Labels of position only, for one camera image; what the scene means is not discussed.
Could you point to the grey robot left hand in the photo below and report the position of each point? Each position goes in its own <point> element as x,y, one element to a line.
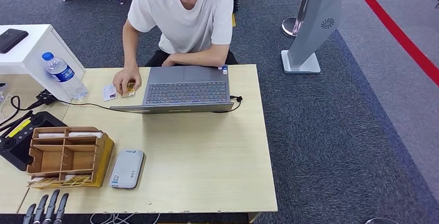
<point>50,207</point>

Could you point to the person's right hand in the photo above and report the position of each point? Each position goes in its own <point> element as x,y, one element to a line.
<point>127,76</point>

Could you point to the person's left hand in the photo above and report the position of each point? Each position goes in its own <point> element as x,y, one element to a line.
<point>168,60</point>

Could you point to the gold key card stack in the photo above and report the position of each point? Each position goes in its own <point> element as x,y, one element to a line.
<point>129,92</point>

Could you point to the white ID card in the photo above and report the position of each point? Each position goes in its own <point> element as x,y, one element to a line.
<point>109,92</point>

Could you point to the wooden card organizer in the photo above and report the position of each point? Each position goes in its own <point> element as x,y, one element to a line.
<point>51,160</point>

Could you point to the person's left forearm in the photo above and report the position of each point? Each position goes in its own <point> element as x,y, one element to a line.
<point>200,58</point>

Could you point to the person's right forearm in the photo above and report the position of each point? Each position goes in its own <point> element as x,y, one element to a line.
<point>131,51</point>

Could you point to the gold key cards in organizer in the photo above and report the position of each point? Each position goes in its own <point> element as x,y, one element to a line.
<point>61,181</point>

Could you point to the person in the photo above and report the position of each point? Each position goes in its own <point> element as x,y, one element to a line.
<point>192,20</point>

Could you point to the white card in organizer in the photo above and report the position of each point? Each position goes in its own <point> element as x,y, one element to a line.
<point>85,135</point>
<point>51,135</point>

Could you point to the grey white card reader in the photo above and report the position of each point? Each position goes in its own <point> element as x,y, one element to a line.
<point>127,169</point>

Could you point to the grey laptop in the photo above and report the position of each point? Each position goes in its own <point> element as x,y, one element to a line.
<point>187,92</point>

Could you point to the clear water bottle blue label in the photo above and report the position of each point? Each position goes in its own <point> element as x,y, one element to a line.
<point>63,74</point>

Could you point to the black tablet controller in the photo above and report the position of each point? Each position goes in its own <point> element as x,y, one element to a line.
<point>20,147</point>

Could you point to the black power adapter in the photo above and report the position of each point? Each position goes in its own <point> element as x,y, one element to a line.
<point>45,98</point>

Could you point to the white cabinet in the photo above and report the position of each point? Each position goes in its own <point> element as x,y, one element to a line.
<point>31,48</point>

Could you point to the black phone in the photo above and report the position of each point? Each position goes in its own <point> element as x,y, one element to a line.
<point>12,40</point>

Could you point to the clear plastic object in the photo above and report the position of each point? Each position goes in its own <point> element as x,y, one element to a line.
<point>2,94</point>

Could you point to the grey kiosk stand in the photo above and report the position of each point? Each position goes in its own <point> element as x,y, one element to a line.
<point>316,27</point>

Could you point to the grey round object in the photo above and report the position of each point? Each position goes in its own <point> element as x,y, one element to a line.
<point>380,221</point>

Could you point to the chrome stanchion post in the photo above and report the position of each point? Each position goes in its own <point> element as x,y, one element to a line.
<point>290,28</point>

